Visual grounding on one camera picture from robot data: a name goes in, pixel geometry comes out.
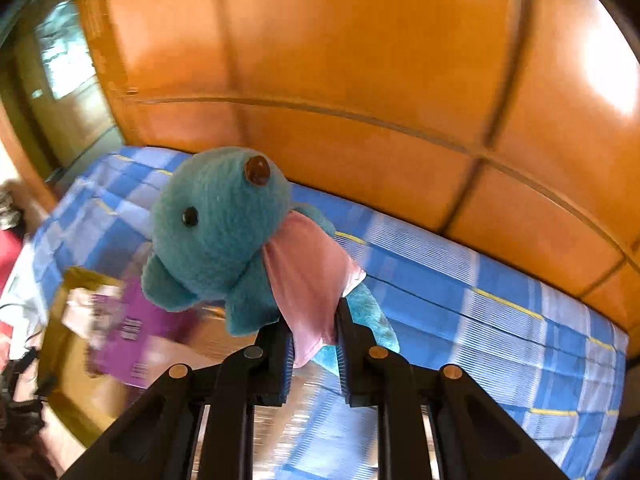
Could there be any cardboard box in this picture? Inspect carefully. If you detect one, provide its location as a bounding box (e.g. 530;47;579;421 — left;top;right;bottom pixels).
37;266;261;441

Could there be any purple tissue box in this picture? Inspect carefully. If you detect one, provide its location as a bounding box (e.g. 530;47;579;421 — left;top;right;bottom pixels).
85;272;201;391

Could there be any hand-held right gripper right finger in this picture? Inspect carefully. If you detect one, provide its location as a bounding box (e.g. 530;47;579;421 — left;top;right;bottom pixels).
334;300;571;480

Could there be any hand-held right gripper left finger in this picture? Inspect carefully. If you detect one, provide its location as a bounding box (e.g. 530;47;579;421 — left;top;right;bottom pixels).
60;325;296;480

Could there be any blue checked bedsheet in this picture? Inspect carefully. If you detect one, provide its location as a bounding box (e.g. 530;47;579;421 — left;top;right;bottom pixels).
30;146;631;480

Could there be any red case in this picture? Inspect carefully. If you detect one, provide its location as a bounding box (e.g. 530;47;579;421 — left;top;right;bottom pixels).
0;229;28;291

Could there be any glass panel door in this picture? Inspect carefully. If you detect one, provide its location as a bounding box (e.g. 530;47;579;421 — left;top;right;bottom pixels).
0;0;126;181

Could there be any black and white patterned cloth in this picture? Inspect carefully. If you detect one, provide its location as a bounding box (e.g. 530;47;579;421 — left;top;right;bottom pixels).
0;182;26;231

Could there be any wooden wardrobe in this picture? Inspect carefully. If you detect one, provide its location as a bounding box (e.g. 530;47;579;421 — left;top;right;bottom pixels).
75;0;640;331

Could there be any blue plush toy with pink scarf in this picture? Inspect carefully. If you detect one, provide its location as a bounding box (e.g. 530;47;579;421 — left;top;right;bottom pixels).
141;146;401;370

